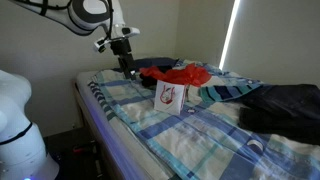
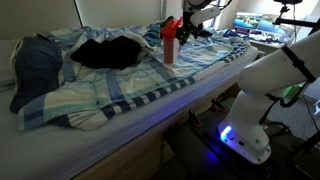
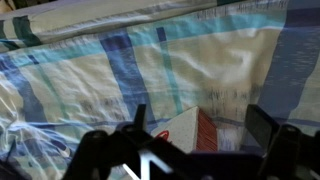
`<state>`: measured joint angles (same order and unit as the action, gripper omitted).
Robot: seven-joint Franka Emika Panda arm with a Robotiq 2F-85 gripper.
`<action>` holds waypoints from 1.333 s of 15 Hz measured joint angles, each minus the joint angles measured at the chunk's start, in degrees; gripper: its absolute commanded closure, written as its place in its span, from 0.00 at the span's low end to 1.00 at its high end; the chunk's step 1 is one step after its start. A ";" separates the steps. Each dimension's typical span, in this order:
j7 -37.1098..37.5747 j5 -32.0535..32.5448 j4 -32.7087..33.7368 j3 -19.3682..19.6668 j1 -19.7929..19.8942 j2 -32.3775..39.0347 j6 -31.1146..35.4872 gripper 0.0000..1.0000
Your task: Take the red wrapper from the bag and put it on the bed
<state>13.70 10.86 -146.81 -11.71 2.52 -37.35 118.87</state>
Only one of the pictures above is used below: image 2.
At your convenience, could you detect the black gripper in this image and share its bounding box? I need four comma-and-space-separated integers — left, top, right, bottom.
175, 23, 203, 46

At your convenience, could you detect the red plastic wrapper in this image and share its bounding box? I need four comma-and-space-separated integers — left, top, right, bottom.
159, 16, 184, 40

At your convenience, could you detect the white red paper gift bag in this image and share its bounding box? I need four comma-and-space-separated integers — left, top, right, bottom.
162, 36, 181, 65

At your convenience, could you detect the teal blue striped cloth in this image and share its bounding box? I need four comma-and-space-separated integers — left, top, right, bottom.
143, 21, 165, 48

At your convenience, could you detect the blue white plaid blanket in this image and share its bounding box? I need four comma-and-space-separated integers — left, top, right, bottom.
17, 21, 251, 132

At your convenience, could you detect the black garment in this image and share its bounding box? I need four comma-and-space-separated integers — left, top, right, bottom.
70, 35, 144, 71

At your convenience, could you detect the red black clamp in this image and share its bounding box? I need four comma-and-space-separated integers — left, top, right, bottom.
210, 97, 228, 114
187, 109, 203, 130

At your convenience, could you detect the cluttered desk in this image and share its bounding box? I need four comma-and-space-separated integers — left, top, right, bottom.
232, 11, 298, 48

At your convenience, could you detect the black robot stand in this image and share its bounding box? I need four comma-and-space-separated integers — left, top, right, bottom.
164, 94, 320, 180

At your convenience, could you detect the green object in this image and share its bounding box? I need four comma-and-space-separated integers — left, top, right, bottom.
282, 83, 305, 102

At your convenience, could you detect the white mattress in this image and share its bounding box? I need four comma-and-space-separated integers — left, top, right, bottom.
0, 44, 260, 180

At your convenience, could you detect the dark blue pillow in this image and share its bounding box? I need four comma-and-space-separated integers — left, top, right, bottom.
9, 35, 64, 114

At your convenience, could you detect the white pillow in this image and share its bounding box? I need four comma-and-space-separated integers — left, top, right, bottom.
0, 39, 22, 93

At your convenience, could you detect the black camera tripod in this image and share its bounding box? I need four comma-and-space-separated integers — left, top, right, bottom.
273, 0, 320, 36

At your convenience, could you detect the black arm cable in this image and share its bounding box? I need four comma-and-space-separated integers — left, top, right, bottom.
259, 44, 318, 126

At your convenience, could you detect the wooden bed frame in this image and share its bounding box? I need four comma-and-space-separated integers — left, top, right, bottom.
71, 49, 268, 180

